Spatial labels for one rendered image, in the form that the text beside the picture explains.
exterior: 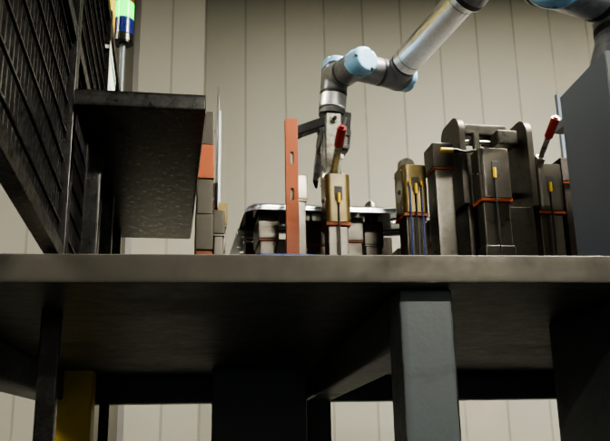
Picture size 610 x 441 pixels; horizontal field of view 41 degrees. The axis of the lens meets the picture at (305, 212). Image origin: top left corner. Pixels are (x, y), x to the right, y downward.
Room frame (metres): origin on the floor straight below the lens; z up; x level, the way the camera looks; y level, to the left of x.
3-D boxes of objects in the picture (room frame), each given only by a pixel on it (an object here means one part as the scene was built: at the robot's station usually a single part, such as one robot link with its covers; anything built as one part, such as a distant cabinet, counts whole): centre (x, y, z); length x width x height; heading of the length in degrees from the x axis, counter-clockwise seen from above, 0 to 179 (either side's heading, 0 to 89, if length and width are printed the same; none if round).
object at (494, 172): (1.73, -0.42, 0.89); 0.09 x 0.08 x 0.38; 10
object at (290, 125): (1.82, 0.03, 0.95); 0.03 x 0.01 x 0.50; 100
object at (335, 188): (1.81, -0.07, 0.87); 0.10 x 0.07 x 0.35; 10
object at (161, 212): (1.72, 0.35, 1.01); 0.90 x 0.22 x 0.03; 10
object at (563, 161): (1.87, -0.63, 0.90); 0.05 x 0.05 x 0.40; 10
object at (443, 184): (1.82, -0.32, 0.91); 0.07 x 0.05 x 0.42; 10
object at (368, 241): (2.01, -0.17, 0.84); 0.05 x 0.05 x 0.29; 10
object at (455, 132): (1.85, -0.44, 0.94); 0.18 x 0.13 x 0.49; 100
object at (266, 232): (1.96, 0.10, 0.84); 0.12 x 0.05 x 0.29; 10
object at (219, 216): (1.96, 0.22, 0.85); 0.12 x 0.03 x 0.30; 10
